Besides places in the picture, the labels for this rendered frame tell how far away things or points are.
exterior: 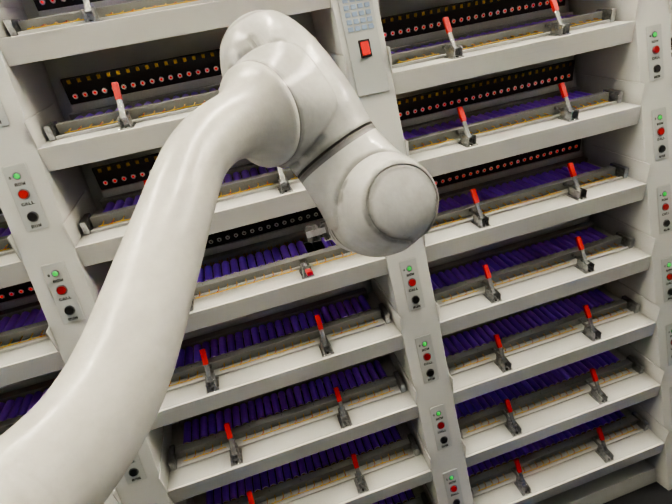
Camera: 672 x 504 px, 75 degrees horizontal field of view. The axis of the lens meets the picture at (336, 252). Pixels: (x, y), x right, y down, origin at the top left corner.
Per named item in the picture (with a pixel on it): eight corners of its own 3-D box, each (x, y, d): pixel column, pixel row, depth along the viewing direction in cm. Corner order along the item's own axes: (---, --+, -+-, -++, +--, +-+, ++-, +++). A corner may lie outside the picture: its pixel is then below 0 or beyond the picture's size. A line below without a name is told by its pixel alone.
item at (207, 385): (404, 348, 104) (399, 303, 97) (146, 431, 95) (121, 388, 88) (374, 301, 122) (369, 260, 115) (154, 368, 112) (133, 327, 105)
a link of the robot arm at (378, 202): (422, 224, 56) (362, 139, 55) (480, 210, 40) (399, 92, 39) (355, 275, 54) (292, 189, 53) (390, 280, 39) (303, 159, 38)
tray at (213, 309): (388, 274, 100) (384, 238, 95) (116, 353, 91) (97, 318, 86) (360, 236, 117) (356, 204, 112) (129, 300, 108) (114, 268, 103)
